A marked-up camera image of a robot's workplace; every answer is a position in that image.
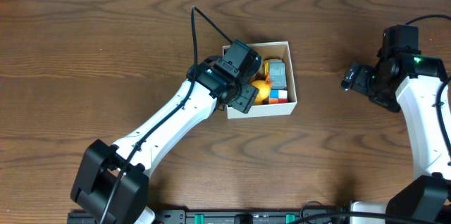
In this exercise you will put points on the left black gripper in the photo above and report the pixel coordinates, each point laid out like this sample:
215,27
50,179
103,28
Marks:
244,98

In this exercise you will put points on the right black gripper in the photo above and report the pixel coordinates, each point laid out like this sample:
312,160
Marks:
357,79

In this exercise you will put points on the orange duck toy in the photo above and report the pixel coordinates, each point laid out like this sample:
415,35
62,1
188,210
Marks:
264,87

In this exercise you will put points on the yellow grey toy truck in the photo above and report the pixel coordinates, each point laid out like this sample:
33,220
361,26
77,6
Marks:
275,70

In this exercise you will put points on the colourful puzzle cube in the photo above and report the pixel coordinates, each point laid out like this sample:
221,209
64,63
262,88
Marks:
278,96

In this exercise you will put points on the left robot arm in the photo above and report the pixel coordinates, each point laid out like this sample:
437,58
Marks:
113,180

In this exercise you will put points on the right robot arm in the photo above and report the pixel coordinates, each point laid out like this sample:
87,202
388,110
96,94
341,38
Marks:
403,80

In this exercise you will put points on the white cardboard box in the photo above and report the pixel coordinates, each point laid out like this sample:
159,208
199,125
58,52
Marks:
269,50

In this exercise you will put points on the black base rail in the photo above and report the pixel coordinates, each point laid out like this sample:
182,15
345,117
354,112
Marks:
242,216

